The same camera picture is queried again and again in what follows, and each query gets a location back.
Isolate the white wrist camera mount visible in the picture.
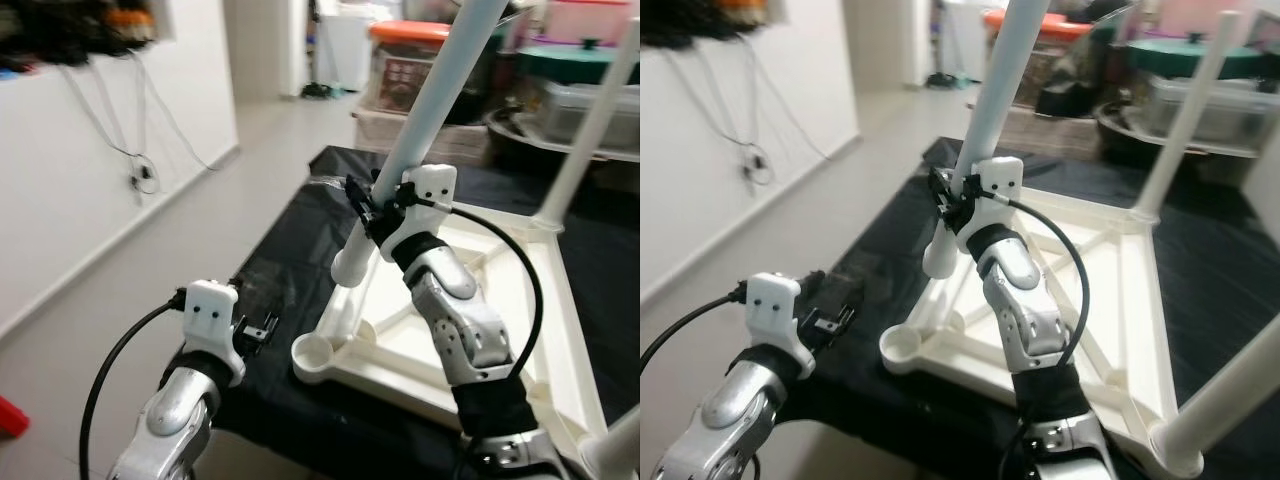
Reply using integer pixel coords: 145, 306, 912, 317
745, 272, 813, 379
378, 165, 459, 263
183, 280, 248, 386
955, 155, 1026, 256

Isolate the black wall cable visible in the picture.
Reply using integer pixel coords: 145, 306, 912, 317
665, 45, 771, 186
60, 55, 161, 196
745, 45, 833, 166
130, 50, 219, 173

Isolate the clear box with orange lid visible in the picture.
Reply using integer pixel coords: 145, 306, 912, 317
980, 10, 1093, 106
365, 20, 451, 113

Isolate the black plastic bag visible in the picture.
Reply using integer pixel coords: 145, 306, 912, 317
1040, 20, 1133, 119
440, 20, 523, 126

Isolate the red plastic stool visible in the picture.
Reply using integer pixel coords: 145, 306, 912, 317
0, 395, 29, 439

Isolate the black round pan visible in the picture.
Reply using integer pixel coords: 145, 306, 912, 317
1095, 100, 1251, 166
485, 105, 641, 173

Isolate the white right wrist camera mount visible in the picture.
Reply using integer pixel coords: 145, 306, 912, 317
378, 165, 459, 263
955, 155, 1026, 256

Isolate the grey speckled ledge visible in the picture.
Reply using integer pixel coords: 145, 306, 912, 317
352, 108, 491, 166
965, 100, 1101, 161

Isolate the black tablecloth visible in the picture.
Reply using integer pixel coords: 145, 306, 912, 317
775, 135, 1280, 480
175, 145, 641, 480

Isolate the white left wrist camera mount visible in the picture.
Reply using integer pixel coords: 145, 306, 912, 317
745, 272, 813, 379
183, 280, 248, 386

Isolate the green lid with knob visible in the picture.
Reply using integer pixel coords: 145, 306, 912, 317
518, 38, 641, 86
1128, 35, 1263, 79

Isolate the white plastic table top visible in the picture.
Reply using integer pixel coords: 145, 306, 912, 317
290, 195, 611, 463
880, 185, 1201, 477

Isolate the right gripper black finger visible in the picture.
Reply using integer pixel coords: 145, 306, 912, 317
344, 174, 379, 219
927, 165, 958, 209

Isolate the clear plastic container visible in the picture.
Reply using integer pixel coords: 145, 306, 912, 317
1145, 75, 1263, 146
535, 80, 641, 153

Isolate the white cabinet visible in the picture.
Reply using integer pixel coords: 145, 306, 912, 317
315, 5, 376, 91
940, 0, 993, 81

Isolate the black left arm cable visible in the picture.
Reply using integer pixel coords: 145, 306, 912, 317
640, 283, 751, 373
78, 290, 191, 480

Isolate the black wire basket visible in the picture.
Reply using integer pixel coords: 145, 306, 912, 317
0, 0, 161, 71
640, 0, 791, 51

